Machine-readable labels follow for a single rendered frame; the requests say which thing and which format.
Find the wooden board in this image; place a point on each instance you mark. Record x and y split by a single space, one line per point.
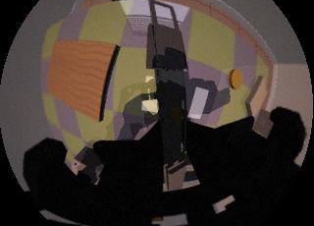
78 75

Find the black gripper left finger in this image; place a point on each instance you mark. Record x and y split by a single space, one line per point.
148 151

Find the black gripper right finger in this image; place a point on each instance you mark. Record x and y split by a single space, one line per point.
205 145

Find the orange round disc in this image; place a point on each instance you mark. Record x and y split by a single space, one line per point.
235 78

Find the tan rectangular board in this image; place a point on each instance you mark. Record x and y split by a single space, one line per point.
255 99

